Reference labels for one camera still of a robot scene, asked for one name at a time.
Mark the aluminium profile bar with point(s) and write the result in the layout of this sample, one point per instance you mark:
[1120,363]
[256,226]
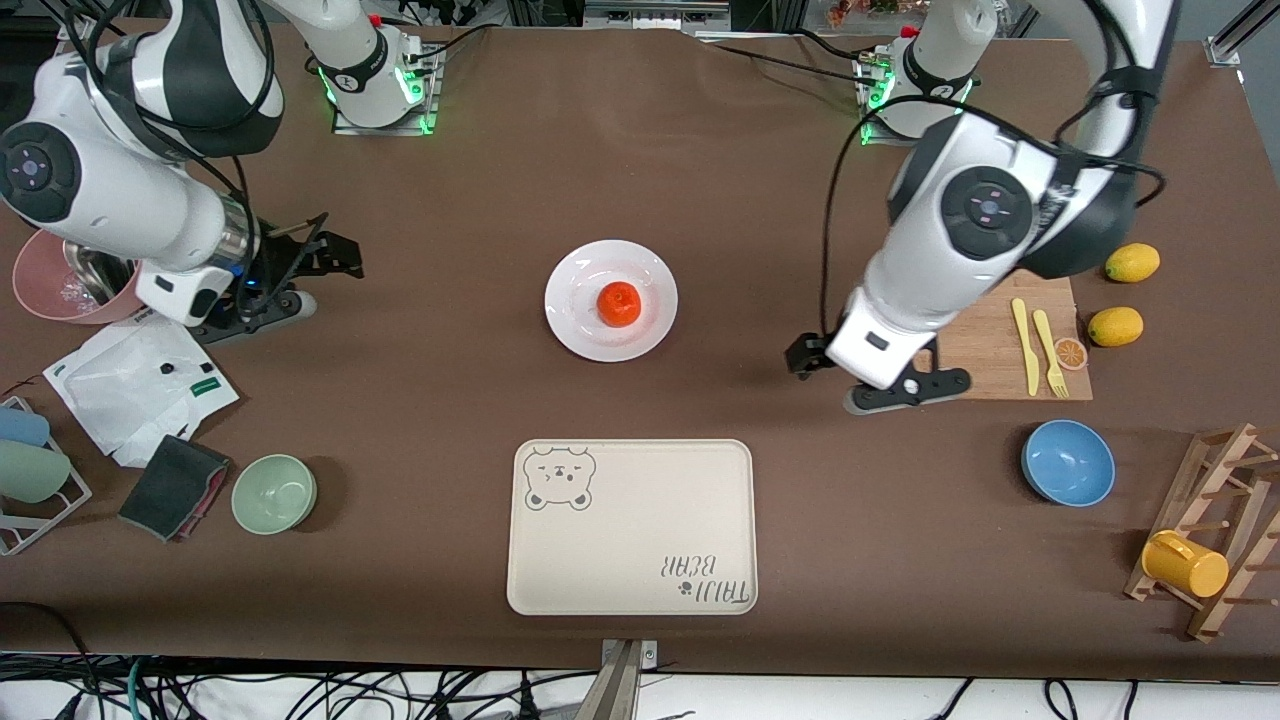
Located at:
[1225,48]

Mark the pale green cup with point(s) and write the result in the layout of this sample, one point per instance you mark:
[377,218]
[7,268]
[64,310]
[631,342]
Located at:
[30,472]

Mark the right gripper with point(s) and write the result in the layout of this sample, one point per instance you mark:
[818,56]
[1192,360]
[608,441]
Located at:
[287,255]

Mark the pale green bowl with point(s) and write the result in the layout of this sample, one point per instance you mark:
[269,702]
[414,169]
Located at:
[274,494]

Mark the orange slice piece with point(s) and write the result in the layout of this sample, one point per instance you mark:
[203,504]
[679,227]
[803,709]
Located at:
[1071,354]

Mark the dark grey sponge cloth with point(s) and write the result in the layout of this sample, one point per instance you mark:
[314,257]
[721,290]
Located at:
[172,485]

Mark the yellow plastic knife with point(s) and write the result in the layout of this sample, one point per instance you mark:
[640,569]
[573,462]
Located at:
[1027,350]

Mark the blue bowl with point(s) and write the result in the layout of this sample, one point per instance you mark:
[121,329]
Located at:
[1068,462]

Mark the grey metal clamp bracket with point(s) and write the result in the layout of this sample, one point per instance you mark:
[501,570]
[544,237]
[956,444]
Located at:
[625,680]

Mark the white round plate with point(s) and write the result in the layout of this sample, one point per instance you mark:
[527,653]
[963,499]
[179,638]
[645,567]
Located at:
[580,320]

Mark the pink bowl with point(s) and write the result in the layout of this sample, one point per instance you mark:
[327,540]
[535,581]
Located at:
[35,285]

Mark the grey metal frame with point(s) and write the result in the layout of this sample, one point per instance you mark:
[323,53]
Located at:
[650,15]

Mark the yellow lemon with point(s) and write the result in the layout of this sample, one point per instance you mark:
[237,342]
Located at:
[1115,327]
[1135,263]

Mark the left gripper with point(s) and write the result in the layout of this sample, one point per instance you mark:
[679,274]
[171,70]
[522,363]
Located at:
[803,353]

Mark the brown table cover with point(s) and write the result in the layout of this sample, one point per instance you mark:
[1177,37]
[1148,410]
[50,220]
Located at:
[450,350]

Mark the yellow plastic fork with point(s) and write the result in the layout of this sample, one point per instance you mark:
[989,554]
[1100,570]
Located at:
[1048,345]

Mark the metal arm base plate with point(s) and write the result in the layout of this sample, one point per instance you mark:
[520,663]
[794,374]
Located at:
[870,135]
[432,100]

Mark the wooden cutting board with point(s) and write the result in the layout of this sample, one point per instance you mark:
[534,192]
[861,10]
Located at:
[995,350]

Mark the yellow cup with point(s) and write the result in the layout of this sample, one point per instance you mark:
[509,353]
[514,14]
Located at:
[1185,565]

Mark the wooden peg rack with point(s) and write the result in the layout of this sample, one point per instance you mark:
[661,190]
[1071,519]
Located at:
[1225,470]

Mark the white plastic bag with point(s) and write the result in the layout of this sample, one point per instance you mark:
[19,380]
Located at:
[130,400]

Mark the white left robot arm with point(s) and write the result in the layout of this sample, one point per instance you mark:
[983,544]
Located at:
[960,220]

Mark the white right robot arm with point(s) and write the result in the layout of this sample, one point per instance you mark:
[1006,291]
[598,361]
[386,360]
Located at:
[100,190]

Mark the light blue cup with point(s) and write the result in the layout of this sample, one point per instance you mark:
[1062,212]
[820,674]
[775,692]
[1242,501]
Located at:
[20,426]

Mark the orange fruit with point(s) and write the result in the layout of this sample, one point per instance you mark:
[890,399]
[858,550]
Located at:
[620,305]

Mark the cream bear print tray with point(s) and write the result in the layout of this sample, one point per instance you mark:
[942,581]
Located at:
[630,540]

